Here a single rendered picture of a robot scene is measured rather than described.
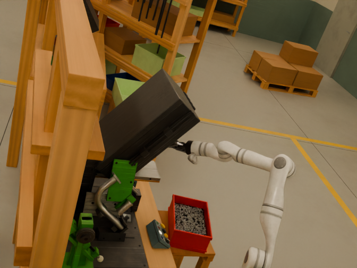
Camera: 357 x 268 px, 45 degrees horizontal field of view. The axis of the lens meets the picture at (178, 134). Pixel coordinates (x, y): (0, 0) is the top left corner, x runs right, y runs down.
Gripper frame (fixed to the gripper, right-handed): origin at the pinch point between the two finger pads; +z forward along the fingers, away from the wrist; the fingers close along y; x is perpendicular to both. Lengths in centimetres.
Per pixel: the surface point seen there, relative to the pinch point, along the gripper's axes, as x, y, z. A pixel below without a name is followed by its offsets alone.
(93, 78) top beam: 21, 115, -42
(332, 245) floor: 2, -258, -53
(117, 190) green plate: 31.5, 20.9, 9.3
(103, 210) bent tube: 41.9, 22.7, 12.1
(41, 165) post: 36, 73, 8
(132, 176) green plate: 23.4, 20.2, 3.9
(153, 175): 17.3, 0.4, 4.7
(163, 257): 55, -2, -11
